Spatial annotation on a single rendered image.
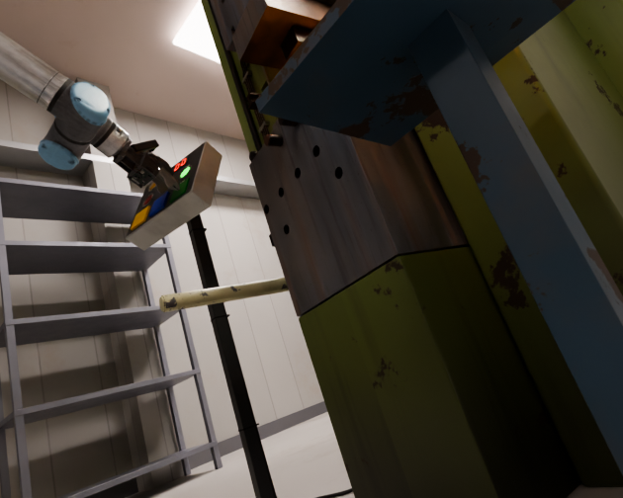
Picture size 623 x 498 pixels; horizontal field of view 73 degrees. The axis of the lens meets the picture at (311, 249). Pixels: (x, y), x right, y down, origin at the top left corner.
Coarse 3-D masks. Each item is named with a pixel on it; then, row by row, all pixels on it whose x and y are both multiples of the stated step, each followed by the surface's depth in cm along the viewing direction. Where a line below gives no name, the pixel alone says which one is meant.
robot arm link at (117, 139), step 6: (114, 132) 116; (120, 132) 118; (126, 132) 120; (108, 138) 116; (114, 138) 117; (120, 138) 118; (126, 138) 119; (102, 144) 116; (108, 144) 116; (114, 144) 117; (120, 144) 118; (102, 150) 118; (108, 150) 118; (114, 150) 118; (108, 156) 120
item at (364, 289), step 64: (448, 256) 82; (320, 320) 96; (384, 320) 80; (448, 320) 74; (320, 384) 98; (384, 384) 81; (448, 384) 69; (512, 384) 76; (384, 448) 82; (448, 448) 70; (512, 448) 69
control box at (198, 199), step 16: (208, 144) 148; (192, 160) 145; (208, 160) 143; (176, 176) 146; (192, 176) 136; (208, 176) 139; (144, 192) 159; (192, 192) 129; (208, 192) 135; (176, 208) 134; (192, 208) 134; (144, 224) 139; (160, 224) 139; (176, 224) 139; (144, 240) 144
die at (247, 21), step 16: (256, 0) 118; (272, 0) 116; (288, 0) 120; (304, 0) 124; (256, 16) 118; (272, 16) 117; (288, 16) 119; (304, 16) 121; (320, 16) 125; (240, 32) 126; (256, 32) 120; (272, 32) 122; (240, 48) 127; (256, 48) 126; (272, 48) 128; (272, 64) 134
